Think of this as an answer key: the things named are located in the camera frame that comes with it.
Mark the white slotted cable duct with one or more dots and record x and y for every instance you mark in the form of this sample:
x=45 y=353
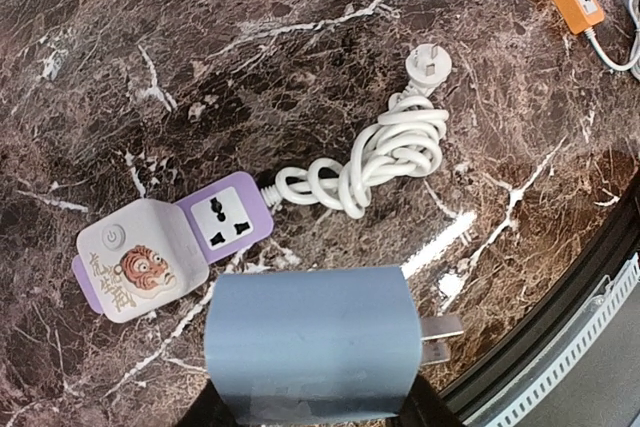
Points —
x=568 y=347

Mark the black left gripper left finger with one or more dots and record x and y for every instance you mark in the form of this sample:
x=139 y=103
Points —
x=208 y=410

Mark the light blue charger plug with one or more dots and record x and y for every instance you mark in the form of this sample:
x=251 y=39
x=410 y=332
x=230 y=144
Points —
x=318 y=347

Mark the white cube power socket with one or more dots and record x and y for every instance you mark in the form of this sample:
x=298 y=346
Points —
x=141 y=257

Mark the purple power strip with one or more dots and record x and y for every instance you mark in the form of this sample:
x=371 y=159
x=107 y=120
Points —
x=225 y=216

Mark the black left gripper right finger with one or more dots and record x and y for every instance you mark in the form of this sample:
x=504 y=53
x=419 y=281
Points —
x=423 y=407

